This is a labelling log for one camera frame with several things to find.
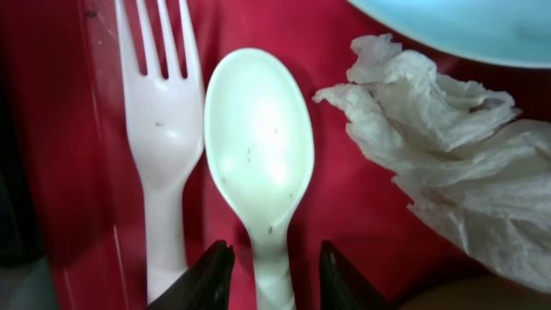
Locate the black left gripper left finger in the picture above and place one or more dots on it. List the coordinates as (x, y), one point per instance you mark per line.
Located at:
(204, 286)

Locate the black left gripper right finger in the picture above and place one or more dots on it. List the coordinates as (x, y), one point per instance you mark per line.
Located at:
(342, 286)

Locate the white plastic spoon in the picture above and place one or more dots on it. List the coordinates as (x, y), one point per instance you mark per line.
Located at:
(260, 153)

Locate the white plastic fork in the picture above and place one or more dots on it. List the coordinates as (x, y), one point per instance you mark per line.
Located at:
(165, 131)

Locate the crumpled white napkin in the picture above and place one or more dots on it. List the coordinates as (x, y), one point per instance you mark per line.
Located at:
(476, 171)

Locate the red plastic tray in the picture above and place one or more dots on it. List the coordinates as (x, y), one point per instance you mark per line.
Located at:
(60, 63)

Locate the light blue plate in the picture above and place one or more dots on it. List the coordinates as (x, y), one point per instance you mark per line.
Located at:
(514, 33)

